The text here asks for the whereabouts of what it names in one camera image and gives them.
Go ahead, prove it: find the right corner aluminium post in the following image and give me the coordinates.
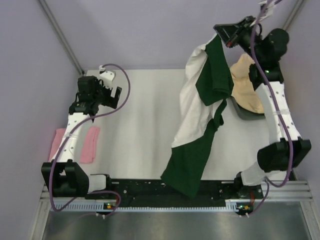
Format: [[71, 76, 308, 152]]
[[282, 0, 307, 31]]

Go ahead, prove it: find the pink folded t shirt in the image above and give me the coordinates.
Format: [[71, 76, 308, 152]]
[[48, 126, 100, 164]]

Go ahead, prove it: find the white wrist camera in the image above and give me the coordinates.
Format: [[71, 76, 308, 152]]
[[258, 0, 278, 17], [98, 65, 116, 89]]

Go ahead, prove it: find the beige t shirt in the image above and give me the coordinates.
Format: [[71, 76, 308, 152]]
[[229, 53, 265, 114]]

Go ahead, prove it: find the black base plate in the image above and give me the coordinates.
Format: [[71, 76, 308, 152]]
[[84, 177, 265, 208]]

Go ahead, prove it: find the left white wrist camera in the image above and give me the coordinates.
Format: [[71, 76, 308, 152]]
[[98, 65, 116, 89]]

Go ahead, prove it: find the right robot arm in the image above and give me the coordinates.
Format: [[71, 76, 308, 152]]
[[213, 16, 312, 198]]

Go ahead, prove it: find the white and green t shirt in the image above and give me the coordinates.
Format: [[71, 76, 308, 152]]
[[161, 34, 234, 198]]

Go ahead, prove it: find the grey slotted cable duct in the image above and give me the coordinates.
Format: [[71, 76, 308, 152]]
[[64, 201, 252, 213]]

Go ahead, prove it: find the left corner aluminium post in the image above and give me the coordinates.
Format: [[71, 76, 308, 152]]
[[36, 0, 84, 75]]

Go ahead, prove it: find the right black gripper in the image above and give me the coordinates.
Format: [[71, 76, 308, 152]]
[[212, 16, 263, 64]]

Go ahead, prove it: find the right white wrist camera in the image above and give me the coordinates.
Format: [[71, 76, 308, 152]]
[[258, 0, 278, 17]]

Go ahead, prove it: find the corner aluminium post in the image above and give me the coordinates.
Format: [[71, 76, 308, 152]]
[[36, 0, 84, 75], [282, 0, 307, 31]]

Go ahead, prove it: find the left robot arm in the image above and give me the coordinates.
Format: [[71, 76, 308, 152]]
[[41, 71, 122, 199]]

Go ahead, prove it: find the dark grey bin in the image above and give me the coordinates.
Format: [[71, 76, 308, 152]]
[[230, 96, 265, 121]]

